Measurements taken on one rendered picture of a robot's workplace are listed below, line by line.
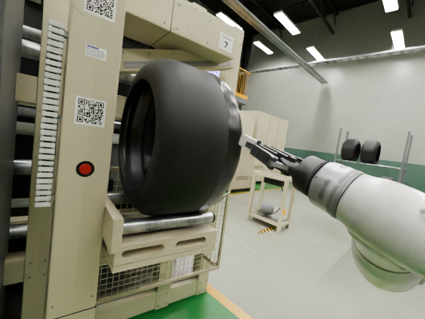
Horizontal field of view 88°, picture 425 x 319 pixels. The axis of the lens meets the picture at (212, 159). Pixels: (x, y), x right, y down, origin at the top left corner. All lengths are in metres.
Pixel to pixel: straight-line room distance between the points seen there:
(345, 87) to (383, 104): 1.79
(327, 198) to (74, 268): 0.70
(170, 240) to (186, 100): 0.44
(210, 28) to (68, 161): 0.89
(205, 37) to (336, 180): 0.98
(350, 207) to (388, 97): 11.73
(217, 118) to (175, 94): 0.14
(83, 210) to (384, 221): 0.69
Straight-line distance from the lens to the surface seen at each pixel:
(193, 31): 1.19
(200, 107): 0.63
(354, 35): 13.40
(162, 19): 1.13
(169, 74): 0.69
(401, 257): 0.39
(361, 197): 0.39
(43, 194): 0.74
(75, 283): 0.85
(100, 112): 0.71
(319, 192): 0.42
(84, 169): 0.71
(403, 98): 12.03
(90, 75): 0.72
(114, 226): 0.66
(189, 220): 0.80
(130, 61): 1.17
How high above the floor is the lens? 1.19
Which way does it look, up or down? 5 degrees down
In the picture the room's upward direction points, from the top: 8 degrees clockwise
